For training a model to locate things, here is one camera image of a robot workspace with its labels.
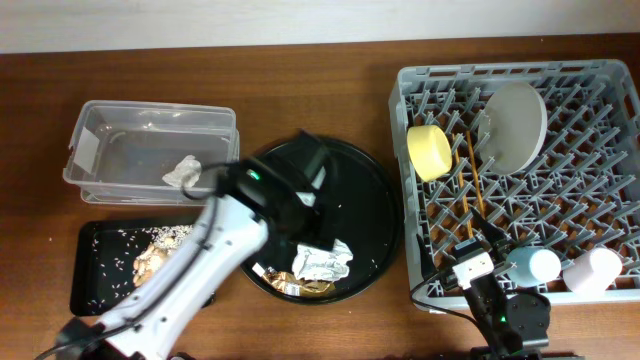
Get black rectangular tray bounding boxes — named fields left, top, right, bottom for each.
left=69, top=215, right=196, bottom=317

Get white paper napkin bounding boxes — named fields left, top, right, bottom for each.
left=291, top=239, right=354, bottom=282

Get pink cup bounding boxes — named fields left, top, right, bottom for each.
left=563, top=248, right=622, bottom=296

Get gold coffee sachet wrapper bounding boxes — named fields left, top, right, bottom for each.
left=251, top=263, right=336, bottom=298

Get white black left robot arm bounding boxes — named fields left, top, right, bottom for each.
left=40, top=131, right=337, bottom=359

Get clear plastic bin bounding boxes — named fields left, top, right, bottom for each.
left=62, top=100, right=240, bottom=207

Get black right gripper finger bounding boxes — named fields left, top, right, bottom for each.
left=471, top=208, right=508, bottom=247
left=416, top=235, right=438, bottom=280

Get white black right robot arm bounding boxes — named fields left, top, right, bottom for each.
left=409, top=209, right=551, bottom=359

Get light blue cup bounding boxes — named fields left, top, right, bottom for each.
left=506, top=247, right=561, bottom=288

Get wooden chopstick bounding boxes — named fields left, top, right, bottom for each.
left=451, top=132, right=475, bottom=240
left=465, top=130, right=485, bottom=217

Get grey plate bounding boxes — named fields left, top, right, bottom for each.
left=477, top=82, right=548, bottom=175

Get peanut shells and rice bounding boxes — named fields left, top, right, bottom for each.
left=89, top=224, right=196, bottom=306

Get grey dishwasher rack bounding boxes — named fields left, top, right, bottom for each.
left=389, top=60, right=639, bottom=310

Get small white tissue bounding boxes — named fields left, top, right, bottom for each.
left=162, top=155, right=202, bottom=188

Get round black tray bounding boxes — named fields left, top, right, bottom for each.
left=241, top=136, right=403, bottom=305

